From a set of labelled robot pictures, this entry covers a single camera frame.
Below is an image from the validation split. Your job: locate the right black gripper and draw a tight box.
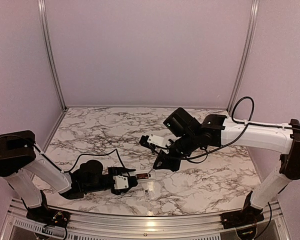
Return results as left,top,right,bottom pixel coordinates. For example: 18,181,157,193
152,131,199,172

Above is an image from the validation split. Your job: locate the white remote control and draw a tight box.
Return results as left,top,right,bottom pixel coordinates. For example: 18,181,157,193
134,171,157,185

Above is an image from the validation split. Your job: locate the white battery cover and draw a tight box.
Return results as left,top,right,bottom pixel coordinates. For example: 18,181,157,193
143,189,152,202

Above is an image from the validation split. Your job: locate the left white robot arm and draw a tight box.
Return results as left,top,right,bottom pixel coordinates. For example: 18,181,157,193
0,130,138,223

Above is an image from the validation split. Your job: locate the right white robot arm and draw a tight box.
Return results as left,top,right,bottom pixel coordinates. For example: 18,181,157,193
146,107,300,224

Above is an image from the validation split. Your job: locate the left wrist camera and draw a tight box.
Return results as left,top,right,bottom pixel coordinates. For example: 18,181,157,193
111,175,130,195

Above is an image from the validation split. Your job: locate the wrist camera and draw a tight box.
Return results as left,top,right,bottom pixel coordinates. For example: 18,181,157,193
111,175,130,195
139,134,172,154

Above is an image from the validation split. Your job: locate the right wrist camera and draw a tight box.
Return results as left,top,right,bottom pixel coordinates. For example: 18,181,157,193
139,134,172,154

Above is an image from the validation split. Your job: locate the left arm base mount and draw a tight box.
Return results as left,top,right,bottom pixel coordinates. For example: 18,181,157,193
25,191,71,230

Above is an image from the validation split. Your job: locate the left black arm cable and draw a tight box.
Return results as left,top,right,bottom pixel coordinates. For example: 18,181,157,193
0,134,127,176

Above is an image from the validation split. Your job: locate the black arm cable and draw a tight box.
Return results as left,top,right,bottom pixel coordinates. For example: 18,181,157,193
149,96,300,163
0,134,127,176

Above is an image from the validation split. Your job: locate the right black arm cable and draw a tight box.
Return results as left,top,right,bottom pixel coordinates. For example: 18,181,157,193
149,96,300,163

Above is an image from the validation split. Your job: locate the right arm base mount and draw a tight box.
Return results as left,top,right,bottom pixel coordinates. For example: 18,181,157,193
220,191,265,229

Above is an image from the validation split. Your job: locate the front aluminium rail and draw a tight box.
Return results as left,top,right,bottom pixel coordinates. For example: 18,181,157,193
4,203,291,240

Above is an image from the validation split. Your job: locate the right aluminium frame post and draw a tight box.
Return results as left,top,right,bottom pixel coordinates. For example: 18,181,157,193
226,0,260,113

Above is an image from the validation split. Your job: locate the aluminium frame post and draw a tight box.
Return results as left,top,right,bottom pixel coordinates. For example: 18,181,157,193
37,0,67,112
226,0,260,113

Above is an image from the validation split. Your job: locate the left aluminium frame post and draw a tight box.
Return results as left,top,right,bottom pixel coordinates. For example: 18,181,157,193
37,0,67,112

